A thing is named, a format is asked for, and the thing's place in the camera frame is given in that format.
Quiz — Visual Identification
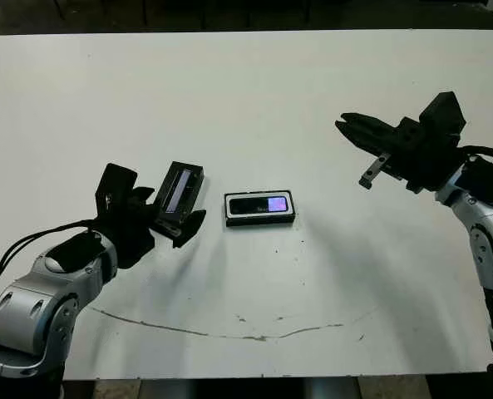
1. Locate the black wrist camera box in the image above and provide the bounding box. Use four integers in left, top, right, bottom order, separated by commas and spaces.
418, 91, 467, 138
95, 163, 138, 219

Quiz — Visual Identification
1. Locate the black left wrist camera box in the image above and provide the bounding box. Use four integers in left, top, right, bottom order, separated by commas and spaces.
95, 163, 138, 219

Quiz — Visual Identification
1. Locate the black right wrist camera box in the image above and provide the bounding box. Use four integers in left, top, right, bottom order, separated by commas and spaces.
418, 91, 467, 138

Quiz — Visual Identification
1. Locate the silver robot leg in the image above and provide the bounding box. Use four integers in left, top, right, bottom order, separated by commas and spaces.
140, 378, 194, 399
308, 377, 360, 399

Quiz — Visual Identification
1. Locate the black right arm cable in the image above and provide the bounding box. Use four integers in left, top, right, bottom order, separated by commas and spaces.
457, 145, 493, 167

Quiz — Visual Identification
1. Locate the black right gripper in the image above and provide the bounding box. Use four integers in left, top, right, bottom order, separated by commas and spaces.
335, 111, 466, 195

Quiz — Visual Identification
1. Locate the silver right robot leg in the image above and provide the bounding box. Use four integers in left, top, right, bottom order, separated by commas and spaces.
308, 377, 360, 399

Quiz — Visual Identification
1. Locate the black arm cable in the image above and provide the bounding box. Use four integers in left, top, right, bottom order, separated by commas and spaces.
457, 145, 493, 167
0, 218, 106, 321

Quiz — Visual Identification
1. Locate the small black camera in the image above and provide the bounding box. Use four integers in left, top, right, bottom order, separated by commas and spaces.
229, 195, 289, 215

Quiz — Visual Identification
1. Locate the black box base white insert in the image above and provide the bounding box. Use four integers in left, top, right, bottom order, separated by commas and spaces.
223, 190, 297, 229

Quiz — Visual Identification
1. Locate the black box lid with window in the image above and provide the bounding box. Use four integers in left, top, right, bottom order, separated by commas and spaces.
152, 160, 205, 240

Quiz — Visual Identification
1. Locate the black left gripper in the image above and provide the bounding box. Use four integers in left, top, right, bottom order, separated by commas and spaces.
96, 187, 208, 269

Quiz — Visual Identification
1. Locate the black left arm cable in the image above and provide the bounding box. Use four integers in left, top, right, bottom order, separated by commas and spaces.
0, 218, 106, 321

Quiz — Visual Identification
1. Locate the silver left robot leg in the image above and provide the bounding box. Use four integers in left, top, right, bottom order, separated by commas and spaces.
140, 378, 194, 399

